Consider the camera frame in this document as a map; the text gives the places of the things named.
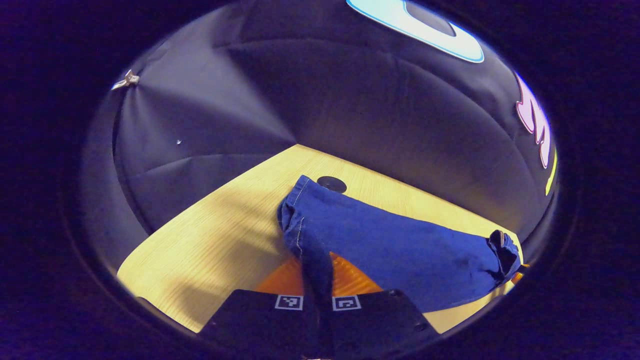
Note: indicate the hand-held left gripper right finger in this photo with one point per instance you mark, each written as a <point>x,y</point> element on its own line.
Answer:
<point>375,325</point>

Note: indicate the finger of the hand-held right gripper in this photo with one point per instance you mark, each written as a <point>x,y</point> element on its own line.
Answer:
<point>518,276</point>

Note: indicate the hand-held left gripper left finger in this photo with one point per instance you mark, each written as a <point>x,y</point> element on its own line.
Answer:
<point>260,325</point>

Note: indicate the blue jeans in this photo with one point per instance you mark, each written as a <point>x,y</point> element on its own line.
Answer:
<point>390,250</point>

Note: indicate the large black table grommet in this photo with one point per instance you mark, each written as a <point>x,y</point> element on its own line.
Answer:
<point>331,184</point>

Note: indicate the black backdrop cloth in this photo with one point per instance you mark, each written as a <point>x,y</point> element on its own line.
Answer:
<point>325,90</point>

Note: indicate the small white clip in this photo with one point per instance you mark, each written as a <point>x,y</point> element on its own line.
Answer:
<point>126,81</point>

